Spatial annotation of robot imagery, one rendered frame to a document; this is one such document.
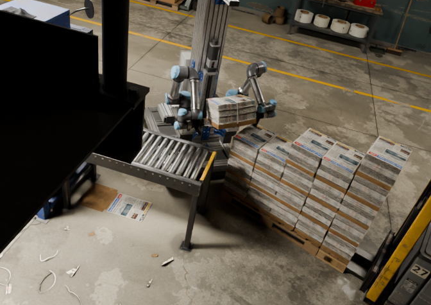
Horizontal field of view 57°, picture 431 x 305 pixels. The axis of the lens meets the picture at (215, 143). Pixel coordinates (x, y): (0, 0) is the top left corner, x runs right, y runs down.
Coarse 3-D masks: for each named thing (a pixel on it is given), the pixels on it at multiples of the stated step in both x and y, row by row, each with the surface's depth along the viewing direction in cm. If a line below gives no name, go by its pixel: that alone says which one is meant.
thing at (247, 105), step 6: (228, 96) 379; (234, 96) 376; (240, 96) 374; (246, 96) 372; (240, 102) 354; (246, 102) 357; (252, 102) 359; (246, 108) 359; (252, 108) 361; (246, 114) 362; (252, 114) 364; (246, 120) 363
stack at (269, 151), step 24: (240, 144) 388; (264, 144) 388; (288, 144) 390; (240, 168) 401; (264, 168) 383; (288, 168) 367; (240, 192) 415; (288, 192) 377; (312, 192) 361; (336, 192) 347; (264, 216) 408; (288, 216) 390; (312, 216) 373
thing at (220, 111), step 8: (208, 104) 367; (216, 104) 350; (224, 104) 349; (232, 104) 352; (208, 112) 371; (216, 112) 355; (224, 112) 351; (232, 112) 354; (216, 120) 357; (224, 120) 354; (232, 120) 357
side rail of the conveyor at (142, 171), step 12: (96, 156) 339; (108, 168) 343; (120, 168) 339; (132, 168) 336; (144, 168) 333; (156, 180) 336; (168, 180) 333; (180, 180) 329; (192, 180) 330; (192, 192) 332
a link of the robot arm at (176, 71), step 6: (174, 66) 355; (180, 66) 356; (186, 66) 358; (174, 72) 353; (180, 72) 354; (186, 72) 355; (174, 78) 357; (180, 78) 358; (186, 78) 360; (174, 84) 369; (180, 84) 371; (174, 90) 376; (168, 96) 386; (174, 96) 385; (168, 102) 390; (174, 102) 391
